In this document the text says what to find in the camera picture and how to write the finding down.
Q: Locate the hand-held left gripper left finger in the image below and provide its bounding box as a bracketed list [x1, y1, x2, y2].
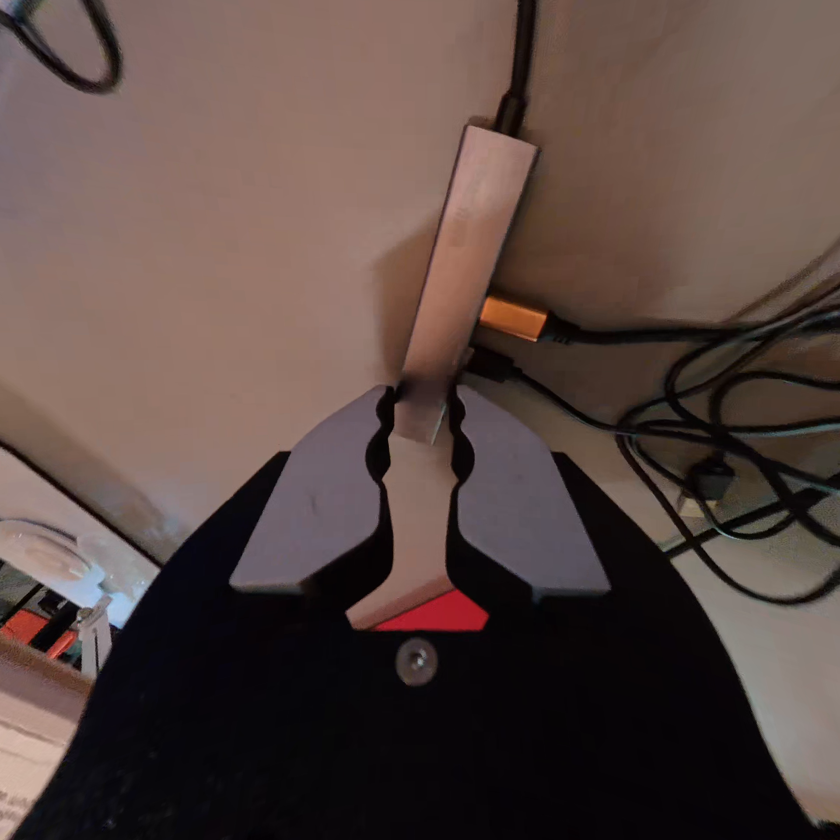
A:
[228, 384, 403, 595]

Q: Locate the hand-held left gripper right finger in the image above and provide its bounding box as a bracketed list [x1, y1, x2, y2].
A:
[446, 384, 611, 601]

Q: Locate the black usb-c cable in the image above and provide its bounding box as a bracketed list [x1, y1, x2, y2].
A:
[467, 346, 840, 605]

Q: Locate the grey aluminium usb hub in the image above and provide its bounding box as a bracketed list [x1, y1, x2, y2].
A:
[394, 123, 542, 447]

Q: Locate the red plastic bin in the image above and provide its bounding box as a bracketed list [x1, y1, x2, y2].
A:
[374, 588, 490, 633]

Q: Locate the white stand base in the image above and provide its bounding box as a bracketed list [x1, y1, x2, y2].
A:
[0, 449, 161, 677]

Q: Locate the instruction sheet on stand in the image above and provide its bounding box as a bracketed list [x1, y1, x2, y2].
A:
[0, 633, 96, 840]

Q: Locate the printed instruction sheet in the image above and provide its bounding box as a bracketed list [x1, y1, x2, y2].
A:
[0, 682, 86, 840]

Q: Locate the black cable orange plug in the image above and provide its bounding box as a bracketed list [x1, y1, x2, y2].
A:
[478, 282, 840, 460]

